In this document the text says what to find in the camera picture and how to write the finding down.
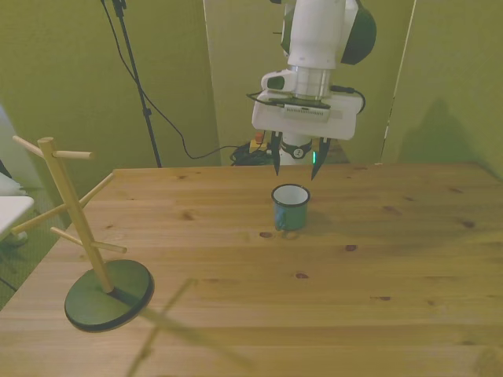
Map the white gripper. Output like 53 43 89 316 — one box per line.
251 90 365 182

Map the blue enamel mug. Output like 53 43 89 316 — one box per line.
270 183 312 232

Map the wooden mug tree stand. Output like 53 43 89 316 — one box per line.
10 135 156 333

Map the yellow emergency stop button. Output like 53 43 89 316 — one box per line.
250 130 270 152

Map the white board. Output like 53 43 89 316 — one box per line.
0 195 36 247

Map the black cable bundle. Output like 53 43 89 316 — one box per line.
229 143 276 167

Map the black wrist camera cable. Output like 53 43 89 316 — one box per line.
245 84 366 115

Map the black stand cable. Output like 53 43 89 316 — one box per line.
99 0 241 160

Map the black camera stand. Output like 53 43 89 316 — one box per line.
111 0 164 169

